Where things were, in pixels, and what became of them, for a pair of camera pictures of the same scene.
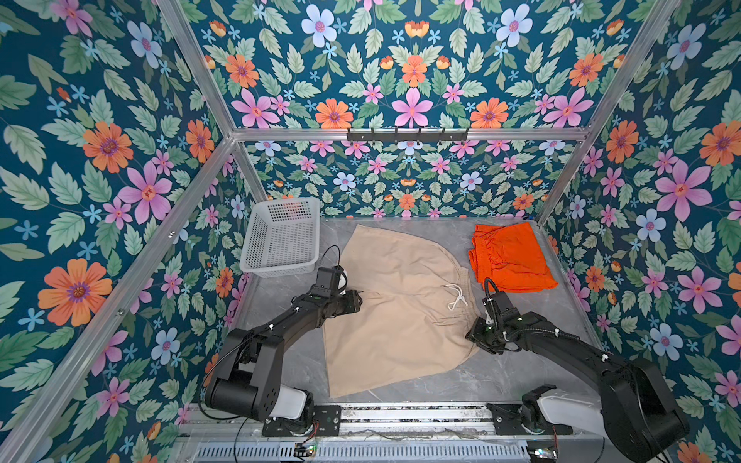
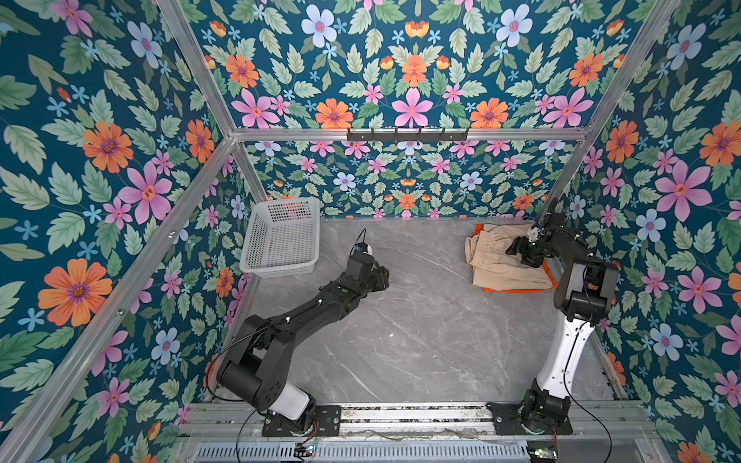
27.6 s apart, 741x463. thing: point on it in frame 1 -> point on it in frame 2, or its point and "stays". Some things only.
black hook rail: (407, 136) stays
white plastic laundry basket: (282, 236) stays
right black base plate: (507, 420) stays
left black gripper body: (343, 303) -> (376, 280)
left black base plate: (325, 421) stays
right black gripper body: (486, 336) -> (534, 251)
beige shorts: (414, 316) -> (494, 268)
